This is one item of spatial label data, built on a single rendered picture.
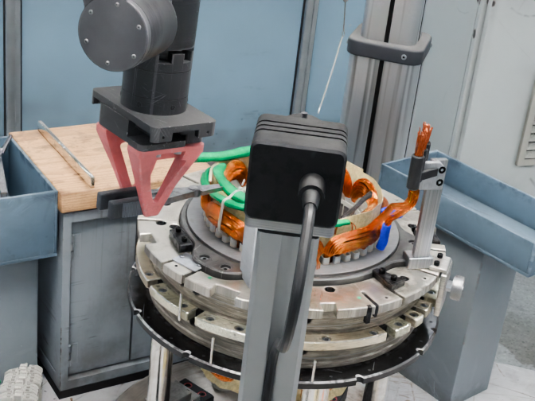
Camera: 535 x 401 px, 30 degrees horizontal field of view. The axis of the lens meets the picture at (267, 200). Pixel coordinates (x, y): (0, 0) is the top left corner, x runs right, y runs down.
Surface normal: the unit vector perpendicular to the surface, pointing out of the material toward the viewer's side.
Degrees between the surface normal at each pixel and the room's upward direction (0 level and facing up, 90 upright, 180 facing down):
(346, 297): 0
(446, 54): 90
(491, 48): 90
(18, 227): 90
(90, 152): 0
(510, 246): 90
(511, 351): 0
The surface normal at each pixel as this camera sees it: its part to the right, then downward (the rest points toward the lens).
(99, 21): -0.30, 0.33
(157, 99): 0.11, 0.41
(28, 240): 0.51, 0.42
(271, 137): 0.11, -0.90
